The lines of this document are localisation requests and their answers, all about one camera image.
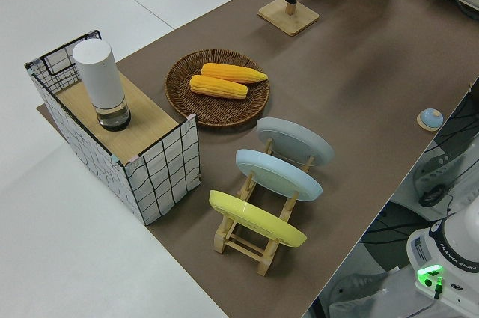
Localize blue call bell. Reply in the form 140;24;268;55
416;108;445;132

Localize long yellow corn cob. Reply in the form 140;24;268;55
201;62;269;85

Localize wooden plate rack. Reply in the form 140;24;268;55
213;138;315;277

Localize yellow plate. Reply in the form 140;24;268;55
208;189;308;248

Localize grey base bracket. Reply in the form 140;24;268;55
328;271;391;318

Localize brown table mat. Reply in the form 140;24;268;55
36;0;479;318

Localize round wicker basket tray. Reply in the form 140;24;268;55
165;48;271;128

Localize wooden mug stand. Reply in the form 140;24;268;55
257;0;320;37

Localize white power strip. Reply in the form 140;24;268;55
413;147;461;199

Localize wire grid shelf rack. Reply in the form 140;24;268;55
24;28;202;227

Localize black floor cable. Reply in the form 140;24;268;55
361;216;456;247

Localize grey plate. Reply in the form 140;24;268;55
255;117;335;168

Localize short yellow corn cob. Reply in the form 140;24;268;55
189;74;249;100

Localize light blue plate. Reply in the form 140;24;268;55
234;148;323;203

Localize black coiled cable bundle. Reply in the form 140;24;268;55
418;184;448;208

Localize white cylinder grinder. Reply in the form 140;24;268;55
72;40;132;132

